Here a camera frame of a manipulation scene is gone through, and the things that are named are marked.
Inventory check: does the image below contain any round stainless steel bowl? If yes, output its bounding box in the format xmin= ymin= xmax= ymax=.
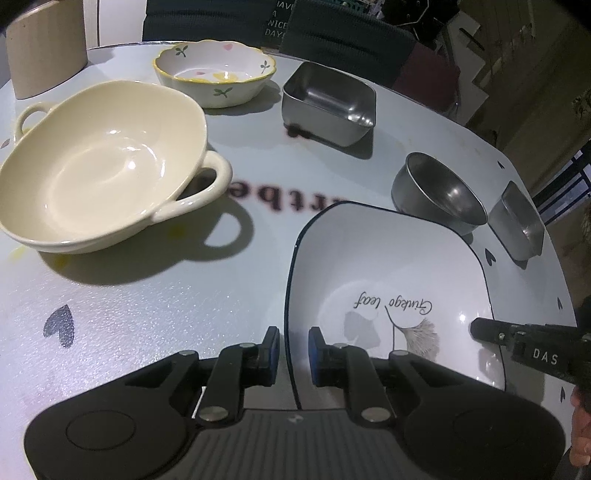
xmin=391 ymin=152 xmax=489 ymax=237

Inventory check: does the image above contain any beige jug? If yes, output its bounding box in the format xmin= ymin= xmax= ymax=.
xmin=6 ymin=0 xmax=89 ymax=100

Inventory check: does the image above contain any square stainless steel container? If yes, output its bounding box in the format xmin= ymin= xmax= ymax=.
xmin=281 ymin=60 xmax=378 ymax=149
xmin=488 ymin=180 xmax=547 ymax=262

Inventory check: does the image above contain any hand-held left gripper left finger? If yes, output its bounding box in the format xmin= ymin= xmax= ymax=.
xmin=124 ymin=325 xmax=281 ymax=424

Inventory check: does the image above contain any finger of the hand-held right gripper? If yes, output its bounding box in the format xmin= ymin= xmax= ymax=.
xmin=470 ymin=317 xmax=516 ymax=356

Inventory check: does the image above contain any floral bowl yellow rim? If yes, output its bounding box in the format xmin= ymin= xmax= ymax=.
xmin=153 ymin=40 xmax=277 ymax=110

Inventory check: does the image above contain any cream two-handled bowl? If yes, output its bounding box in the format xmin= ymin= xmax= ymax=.
xmin=0 ymin=79 xmax=233 ymax=255

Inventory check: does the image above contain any maroon chair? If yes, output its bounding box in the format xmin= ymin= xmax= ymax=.
xmin=392 ymin=43 xmax=463 ymax=114

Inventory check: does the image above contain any white square plate black rim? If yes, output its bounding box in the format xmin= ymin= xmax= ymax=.
xmin=284 ymin=201 xmax=516 ymax=412

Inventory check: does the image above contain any black lettered sign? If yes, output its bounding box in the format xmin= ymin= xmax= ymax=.
xmin=260 ymin=0 xmax=290 ymax=49

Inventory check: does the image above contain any person's right hand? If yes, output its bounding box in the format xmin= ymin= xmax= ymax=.
xmin=570 ymin=385 xmax=591 ymax=463

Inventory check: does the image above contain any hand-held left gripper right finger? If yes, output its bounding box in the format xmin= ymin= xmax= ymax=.
xmin=308 ymin=326 xmax=467 ymax=424

